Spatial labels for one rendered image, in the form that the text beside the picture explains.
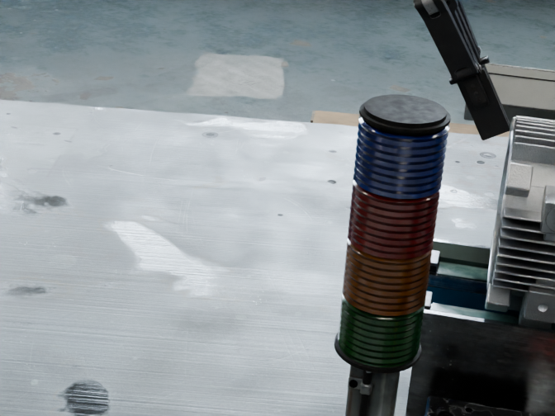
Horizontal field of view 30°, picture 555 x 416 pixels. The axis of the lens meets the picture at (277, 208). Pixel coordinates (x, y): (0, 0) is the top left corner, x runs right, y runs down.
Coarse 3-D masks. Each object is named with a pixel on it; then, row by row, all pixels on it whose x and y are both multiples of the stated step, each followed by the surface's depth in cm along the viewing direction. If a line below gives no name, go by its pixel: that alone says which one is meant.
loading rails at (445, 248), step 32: (448, 256) 112; (480, 256) 112; (448, 288) 110; (480, 288) 109; (448, 320) 99; (480, 320) 99; (512, 320) 102; (448, 352) 101; (480, 352) 100; (512, 352) 99; (544, 352) 99; (416, 384) 103; (448, 384) 102; (480, 384) 102; (512, 384) 101; (544, 384) 100
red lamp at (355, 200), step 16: (352, 192) 71; (368, 192) 69; (352, 208) 71; (368, 208) 69; (384, 208) 68; (400, 208) 68; (416, 208) 68; (432, 208) 69; (352, 224) 71; (368, 224) 69; (384, 224) 69; (400, 224) 68; (416, 224) 69; (432, 224) 70; (352, 240) 71; (368, 240) 70; (384, 240) 69; (400, 240) 69; (416, 240) 70; (432, 240) 71; (384, 256) 70; (400, 256) 70; (416, 256) 70
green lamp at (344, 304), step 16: (352, 320) 73; (368, 320) 72; (384, 320) 72; (400, 320) 72; (416, 320) 73; (352, 336) 74; (368, 336) 73; (384, 336) 72; (400, 336) 73; (416, 336) 74; (352, 352) 74; (368, 352) 73; (384, 352) 73; (400, 352) 73; (416, 352) 75
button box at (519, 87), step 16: (496, 64) 121; (496, 80) 120; (512, 80) 120; (528, 80) 120; (544, 80) 120; (512, 96) 120; (528, 96) 120; (544, 96) 119; (464, 112) 125; (512, 112) 121; (528, 112) 120; (544, 112) 119
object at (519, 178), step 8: (512, 120) 104; (512, 128) 103; (512, 168) 93; (520, 168) 93; (528, 168) 93; (512, 176) 93; (520, 176) 93; (528, 176) 93; (512, 184) 92; (520, 184) 92; (528, 184) 92; (512, 192) 93; (520, 192) 93; (528, 192) 93; (488, 288) 98; (496, 288) 98; (488, 296) 98; (496, 296) 98; (504, 296) 98; (488, 304) 98; (496, 304) 98; (504, 304) 98
